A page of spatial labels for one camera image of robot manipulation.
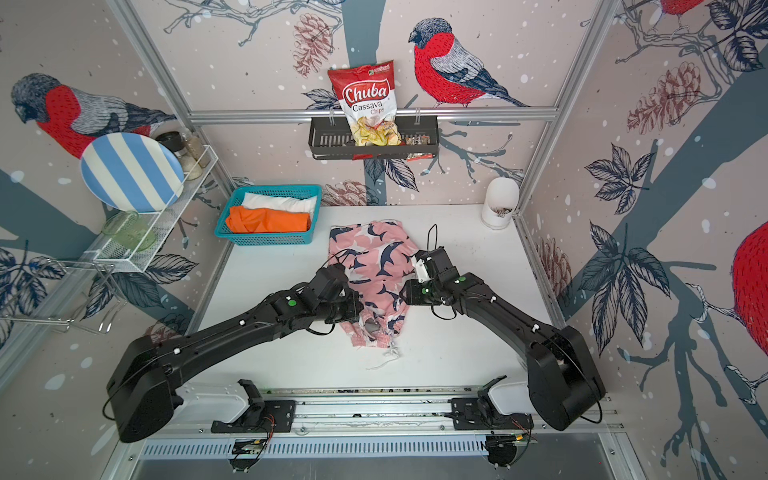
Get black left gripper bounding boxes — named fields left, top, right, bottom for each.
left=316, top=289, right=369, bottom=322

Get pink patterned cloth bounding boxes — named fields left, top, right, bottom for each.
left=328, top=219, right=418, bottom=364

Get orange cloth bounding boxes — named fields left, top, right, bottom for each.
left=225, top=206, right=312, bottom=234

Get white shorts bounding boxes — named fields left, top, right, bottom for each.
left=241, top=193, right=317, bottom=214

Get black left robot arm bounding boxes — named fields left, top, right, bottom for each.
left=105, top=264, right=363, bottom=443

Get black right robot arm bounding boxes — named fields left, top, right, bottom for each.
left=400, top=247, right=606, bottom=431

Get teal plastic basket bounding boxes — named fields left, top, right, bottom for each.
left=215, top=185, right=322, bottom=246

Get white mannequin head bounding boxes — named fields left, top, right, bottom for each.
left=481, top=177, right=520, bottom=230

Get beige spice jar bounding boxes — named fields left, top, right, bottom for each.
left=180, top=130, right=208, bottom=181

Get red Chuba chips bag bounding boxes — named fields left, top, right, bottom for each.
left=328, top=61, right=402, bottom=147

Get green glass cup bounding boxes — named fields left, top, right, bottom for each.
left=102, top=211, right=157, bottom=252

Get dark lid spice jar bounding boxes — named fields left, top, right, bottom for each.
left=155, top=131, right=188, bottom=158

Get blue white striped plate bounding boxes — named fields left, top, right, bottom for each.
left=80, top=133, right=185, bottom=213

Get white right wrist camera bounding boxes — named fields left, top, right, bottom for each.
left=411, top=257, right=431, bottom=283

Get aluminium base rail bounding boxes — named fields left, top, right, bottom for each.
left=119, top=386, right=625, bottom=436

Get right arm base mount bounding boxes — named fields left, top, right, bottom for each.
left=445, top=375, right=534, bottom=431

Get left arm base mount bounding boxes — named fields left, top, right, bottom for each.
left=211, top=379, right=297, bottom=434

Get black wire hanging basket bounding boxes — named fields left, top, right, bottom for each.
left=308, top=115, right=440, bottom=161

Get clear acrylic wall shelf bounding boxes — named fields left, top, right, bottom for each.
left=83, top=145, right=219, bottom=273

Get aluminium frame crossbar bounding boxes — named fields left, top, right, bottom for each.
left=187, top=106, right=559, bottom=126

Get metal wire rack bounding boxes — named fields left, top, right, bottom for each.
left=1, top=257, right=127, bottom=339

